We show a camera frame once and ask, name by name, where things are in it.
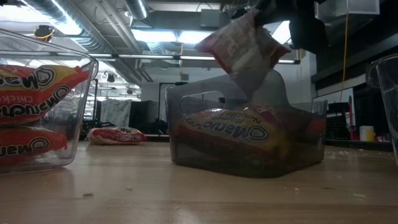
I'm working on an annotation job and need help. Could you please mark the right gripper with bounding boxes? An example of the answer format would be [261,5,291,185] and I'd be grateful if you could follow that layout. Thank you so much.
[254,0,330,55]

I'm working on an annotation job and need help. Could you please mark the red Maruchan beef noodle pack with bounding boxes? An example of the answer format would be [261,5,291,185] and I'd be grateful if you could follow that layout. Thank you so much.
[174,105,327,151]
[195,8,292,101]
[86,126,147,146]

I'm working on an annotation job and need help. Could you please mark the grey translucent plastic bin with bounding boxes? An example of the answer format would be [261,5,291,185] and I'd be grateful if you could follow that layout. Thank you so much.
[165,68,330,179]

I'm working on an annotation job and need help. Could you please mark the orange Maruchan chicken noodle pack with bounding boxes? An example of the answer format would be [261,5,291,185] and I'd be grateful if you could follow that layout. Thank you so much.
[0,127,69,166]
[0,63,91,126]

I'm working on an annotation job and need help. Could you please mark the bright ceiling light panel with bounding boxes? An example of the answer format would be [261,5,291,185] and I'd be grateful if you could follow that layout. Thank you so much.
[131,28,218,45]
[269,19,292,45]

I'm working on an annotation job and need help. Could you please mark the grey ceiling box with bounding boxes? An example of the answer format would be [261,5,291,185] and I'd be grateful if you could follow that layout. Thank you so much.
[200,8,226,30]

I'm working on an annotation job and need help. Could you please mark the red pole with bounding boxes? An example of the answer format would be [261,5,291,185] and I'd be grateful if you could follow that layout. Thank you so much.
[348,95,354,141]

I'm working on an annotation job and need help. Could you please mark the black pegboard panel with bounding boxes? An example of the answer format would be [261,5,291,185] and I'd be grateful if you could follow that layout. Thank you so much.
[326,113,351,141]

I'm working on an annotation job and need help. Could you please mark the long LED tube light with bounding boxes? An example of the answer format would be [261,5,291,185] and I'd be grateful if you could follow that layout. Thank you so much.
[90,52,302,65]

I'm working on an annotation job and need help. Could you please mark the clear plastic bin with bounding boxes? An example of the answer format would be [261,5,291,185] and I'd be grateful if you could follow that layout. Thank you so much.
[0,28,100,175]
[365,53,398,167]

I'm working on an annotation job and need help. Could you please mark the white yellow container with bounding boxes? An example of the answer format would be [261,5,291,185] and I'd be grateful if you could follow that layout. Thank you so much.
[359,124,376,143]

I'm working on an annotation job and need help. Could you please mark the white cloth cover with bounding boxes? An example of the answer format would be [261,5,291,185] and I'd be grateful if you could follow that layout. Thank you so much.
[100,98,132,128]

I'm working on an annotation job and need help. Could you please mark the silver round air duct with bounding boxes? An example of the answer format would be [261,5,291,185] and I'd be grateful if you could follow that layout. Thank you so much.
[124,0,150,21]

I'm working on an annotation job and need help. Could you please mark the black metal table frame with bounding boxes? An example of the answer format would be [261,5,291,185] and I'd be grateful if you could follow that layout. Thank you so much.
[325,139,394,152]

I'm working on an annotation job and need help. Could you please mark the large ribbed air duct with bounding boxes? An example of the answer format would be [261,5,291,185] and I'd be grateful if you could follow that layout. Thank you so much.
[24,0,141,82]

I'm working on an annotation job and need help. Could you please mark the black yellow cord reel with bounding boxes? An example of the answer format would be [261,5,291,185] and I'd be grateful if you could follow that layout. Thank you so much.
[33,24,56,42]

